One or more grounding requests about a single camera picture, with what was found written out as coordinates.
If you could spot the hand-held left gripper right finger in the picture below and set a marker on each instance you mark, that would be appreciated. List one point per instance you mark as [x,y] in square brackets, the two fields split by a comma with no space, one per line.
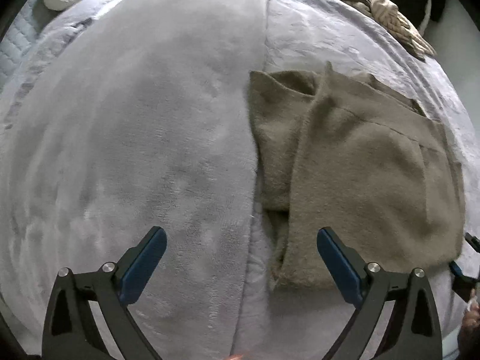
[339,266]

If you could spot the brown knit sweater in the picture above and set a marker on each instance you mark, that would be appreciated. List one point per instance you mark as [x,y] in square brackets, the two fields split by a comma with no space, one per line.
[356,165]

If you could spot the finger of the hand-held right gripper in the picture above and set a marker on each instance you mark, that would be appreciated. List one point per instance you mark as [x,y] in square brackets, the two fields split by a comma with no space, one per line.
[455,269]
[473,241]

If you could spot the grey quilted bed sheet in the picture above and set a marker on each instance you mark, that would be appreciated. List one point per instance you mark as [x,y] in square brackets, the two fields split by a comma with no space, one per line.
[17,45]

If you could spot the lavender embossed fleece blanket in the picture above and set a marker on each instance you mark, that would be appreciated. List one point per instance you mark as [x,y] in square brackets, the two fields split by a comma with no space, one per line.
[150,120]

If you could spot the person's right hand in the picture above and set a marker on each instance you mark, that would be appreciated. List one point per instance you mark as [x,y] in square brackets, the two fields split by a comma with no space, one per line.
[470,330]

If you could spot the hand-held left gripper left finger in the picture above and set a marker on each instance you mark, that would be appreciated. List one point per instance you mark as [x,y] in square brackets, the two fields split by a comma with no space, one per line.
[144,266]

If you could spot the beige striped cloth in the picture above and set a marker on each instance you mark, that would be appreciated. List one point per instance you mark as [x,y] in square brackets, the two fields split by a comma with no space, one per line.
[397,22]

